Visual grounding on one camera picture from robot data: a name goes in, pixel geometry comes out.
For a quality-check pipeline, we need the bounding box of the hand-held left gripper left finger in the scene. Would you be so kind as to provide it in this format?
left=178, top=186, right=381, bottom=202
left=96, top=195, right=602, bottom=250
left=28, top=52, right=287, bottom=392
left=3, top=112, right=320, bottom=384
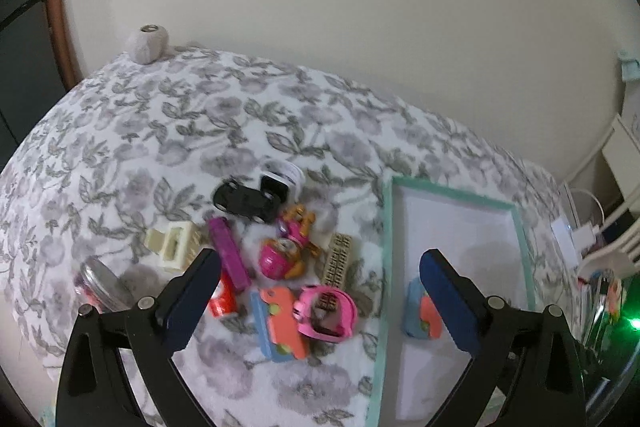
left=54, top=248, right=222, bottom=427

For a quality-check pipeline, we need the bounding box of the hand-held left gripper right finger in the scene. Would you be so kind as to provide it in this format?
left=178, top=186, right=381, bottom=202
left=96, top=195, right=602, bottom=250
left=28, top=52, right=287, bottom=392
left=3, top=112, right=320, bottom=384
left=419, top=248, right=587, bottom=427

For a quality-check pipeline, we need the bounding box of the red squeeze bottle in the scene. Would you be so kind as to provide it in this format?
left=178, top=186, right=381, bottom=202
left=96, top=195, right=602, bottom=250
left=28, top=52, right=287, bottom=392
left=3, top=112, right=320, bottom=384
left=207, top=269, right=241, bottom=319

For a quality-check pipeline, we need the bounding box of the blue and orange toy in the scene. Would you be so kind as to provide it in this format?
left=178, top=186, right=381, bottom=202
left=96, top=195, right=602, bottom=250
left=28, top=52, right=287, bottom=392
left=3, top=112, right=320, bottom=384
left=402, top=278, right=446, bottom=340
left=249, top=286, right=311, bottom=363

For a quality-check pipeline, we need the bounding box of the cream hair claw clip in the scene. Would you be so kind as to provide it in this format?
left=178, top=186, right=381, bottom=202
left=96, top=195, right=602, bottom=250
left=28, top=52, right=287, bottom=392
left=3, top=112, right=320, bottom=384
left=144, top=221, right=206, bottom=271

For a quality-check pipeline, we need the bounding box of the teal shallow box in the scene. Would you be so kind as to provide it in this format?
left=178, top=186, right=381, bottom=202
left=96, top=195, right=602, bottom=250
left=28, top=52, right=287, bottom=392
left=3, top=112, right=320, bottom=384
left=365, top=176, right=539, bottom=427

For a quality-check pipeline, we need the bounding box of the clear jar with pink bits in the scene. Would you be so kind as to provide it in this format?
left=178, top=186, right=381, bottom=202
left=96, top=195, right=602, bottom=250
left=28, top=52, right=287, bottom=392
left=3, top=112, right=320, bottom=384
left=74, top=257, right=136, bottom=314

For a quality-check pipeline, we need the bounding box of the pink watch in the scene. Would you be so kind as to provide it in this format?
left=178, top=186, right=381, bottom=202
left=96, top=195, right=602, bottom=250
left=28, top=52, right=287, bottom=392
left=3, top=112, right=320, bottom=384
left=292, top=285, right=359, bottom=341

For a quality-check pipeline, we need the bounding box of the beige chocolate bar eraser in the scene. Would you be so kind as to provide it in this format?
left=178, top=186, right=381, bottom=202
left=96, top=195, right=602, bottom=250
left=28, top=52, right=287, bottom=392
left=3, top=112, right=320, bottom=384
left=320, top=233, right=360, bottom=289

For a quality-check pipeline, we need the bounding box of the purple lighter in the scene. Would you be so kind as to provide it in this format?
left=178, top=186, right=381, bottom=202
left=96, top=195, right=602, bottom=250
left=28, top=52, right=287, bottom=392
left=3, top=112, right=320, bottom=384
left=207, top=217, right=252, bottom=293

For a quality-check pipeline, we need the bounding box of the colourful clutter pile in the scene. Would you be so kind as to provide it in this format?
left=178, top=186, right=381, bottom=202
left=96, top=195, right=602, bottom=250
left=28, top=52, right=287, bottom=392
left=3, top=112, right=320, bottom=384
left=577, top=268, right=626, bottom=333

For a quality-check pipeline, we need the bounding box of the pink toy puppy figure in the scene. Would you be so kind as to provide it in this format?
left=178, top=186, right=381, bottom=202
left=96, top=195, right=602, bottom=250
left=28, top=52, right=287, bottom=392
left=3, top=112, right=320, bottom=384
left=257, top=204, right=326, bottom=281

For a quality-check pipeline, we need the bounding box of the black toy car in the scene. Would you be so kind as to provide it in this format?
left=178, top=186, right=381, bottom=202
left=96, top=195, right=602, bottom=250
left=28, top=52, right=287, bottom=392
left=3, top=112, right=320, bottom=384
left=211, top=177, right=281, bottom=224

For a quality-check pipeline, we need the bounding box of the white chair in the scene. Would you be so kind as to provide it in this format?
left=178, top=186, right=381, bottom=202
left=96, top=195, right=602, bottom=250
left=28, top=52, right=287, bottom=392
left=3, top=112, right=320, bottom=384
left=577, top=212, right=640, bottom=279

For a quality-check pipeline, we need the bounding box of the white smartwatch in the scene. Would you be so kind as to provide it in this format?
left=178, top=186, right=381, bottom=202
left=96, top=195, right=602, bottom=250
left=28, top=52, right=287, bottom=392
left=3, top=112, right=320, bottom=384
left=259, top=160, right=306, bottom=204

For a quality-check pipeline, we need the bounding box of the dark door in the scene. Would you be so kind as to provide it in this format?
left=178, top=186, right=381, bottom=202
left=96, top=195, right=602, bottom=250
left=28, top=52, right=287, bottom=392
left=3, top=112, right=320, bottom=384
left=0, top=0, right=66, bottom=170

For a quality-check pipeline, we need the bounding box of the brown door frame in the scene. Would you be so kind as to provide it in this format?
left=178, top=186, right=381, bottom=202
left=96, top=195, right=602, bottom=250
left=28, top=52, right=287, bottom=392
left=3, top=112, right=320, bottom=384
left=45, top=0, right=84, bottom=91

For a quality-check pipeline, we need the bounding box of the teal wall hook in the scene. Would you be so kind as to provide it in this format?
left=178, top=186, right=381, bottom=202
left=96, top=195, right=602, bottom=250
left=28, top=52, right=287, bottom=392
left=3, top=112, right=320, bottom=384
left=616, top=48, right=640, bottom=82

